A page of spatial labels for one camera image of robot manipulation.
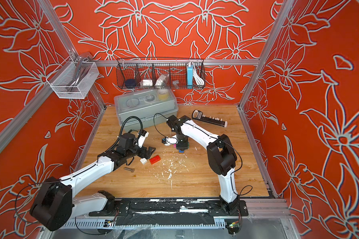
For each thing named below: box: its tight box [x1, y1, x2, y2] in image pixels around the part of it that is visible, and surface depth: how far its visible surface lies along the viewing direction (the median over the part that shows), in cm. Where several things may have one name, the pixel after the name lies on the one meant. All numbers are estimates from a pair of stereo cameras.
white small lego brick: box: [139, 157, 148, 165], surface depth 90 cm
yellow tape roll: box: [157, 88, 169, 101], surface depth 105 cm
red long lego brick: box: [149, 154, 161, 165], surface depth 90 cm
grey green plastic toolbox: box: [114, 88, 179, 132], surface depth 99 cm
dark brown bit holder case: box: [191, 109, 228, 128], surface depth 112 cm
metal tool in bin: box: [67, 56, 91, 93], surface depth 86 cm
